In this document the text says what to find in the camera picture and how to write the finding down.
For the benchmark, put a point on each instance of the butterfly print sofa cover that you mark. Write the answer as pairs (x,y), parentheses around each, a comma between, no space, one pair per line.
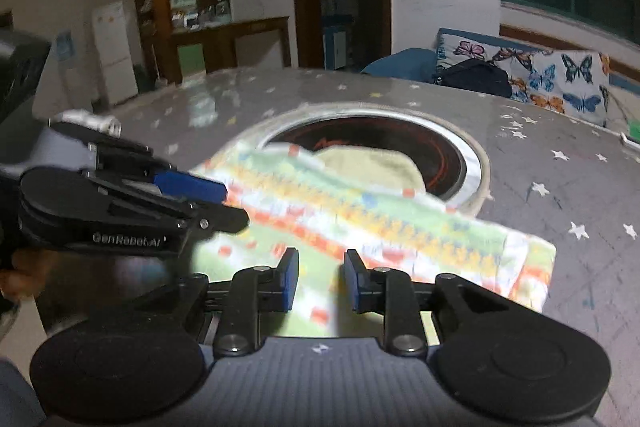
(555,77)

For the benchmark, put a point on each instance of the green item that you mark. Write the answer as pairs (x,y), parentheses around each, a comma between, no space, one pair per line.
(634,130)

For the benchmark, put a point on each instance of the water dispenser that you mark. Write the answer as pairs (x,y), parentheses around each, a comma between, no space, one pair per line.
(69,67)

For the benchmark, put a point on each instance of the grey star-print tablecloth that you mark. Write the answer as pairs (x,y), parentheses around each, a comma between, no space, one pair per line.
(550,187)

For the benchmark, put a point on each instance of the person's grey clothing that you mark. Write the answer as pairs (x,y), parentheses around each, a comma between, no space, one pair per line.
(17,397)

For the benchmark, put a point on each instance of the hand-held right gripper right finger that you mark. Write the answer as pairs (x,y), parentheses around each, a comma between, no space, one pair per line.
(354,282)

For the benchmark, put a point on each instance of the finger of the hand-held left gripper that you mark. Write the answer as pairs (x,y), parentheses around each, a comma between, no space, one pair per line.
(220,218)
(195,187)

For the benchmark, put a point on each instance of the wooden counter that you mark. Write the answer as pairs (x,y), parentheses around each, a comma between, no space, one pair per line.
(235,42)

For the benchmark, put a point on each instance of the white refrigerator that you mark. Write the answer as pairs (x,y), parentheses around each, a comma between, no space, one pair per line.
(114,52)

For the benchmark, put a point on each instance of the black bag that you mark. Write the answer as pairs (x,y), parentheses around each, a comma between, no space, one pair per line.
(475,77)

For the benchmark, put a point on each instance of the round built-in hotplate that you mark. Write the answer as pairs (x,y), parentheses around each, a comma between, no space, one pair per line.
(450,157)

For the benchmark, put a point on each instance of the blue cushion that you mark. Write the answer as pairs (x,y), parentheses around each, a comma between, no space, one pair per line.
(400,62)

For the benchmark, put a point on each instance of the colourful patterned cloth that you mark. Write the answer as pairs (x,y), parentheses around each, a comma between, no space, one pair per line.
(360,217)

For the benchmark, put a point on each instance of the blue and white box appliance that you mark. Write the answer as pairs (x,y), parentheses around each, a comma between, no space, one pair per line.
(335,42)

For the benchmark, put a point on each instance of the person's left hand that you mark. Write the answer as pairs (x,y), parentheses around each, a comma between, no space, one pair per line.
(27,274)

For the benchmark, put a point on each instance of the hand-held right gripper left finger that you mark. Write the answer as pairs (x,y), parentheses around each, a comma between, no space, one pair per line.
(288,282)

